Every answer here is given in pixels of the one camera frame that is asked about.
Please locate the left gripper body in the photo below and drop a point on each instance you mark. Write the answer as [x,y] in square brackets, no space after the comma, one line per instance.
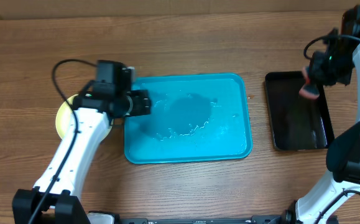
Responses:
[133,104]

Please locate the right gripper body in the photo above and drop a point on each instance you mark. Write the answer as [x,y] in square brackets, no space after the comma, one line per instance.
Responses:
[336,68]

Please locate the orange and dark sponge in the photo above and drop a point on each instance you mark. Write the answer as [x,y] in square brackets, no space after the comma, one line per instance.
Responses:
[308,90]

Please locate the green plate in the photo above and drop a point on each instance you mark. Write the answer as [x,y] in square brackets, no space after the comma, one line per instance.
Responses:
[63,119]

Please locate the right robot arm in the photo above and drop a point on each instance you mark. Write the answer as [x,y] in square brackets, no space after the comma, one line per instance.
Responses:
[342,178]

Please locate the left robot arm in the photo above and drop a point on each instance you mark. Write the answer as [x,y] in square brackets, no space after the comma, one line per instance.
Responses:
[55,197]

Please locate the black rectangular tray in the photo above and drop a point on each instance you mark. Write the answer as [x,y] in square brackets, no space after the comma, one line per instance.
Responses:
[296,123]

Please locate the teal plastic tray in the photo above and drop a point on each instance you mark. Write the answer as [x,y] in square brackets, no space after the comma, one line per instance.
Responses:
[193,118]

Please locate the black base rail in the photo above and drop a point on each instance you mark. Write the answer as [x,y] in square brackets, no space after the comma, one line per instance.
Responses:
[256,219]

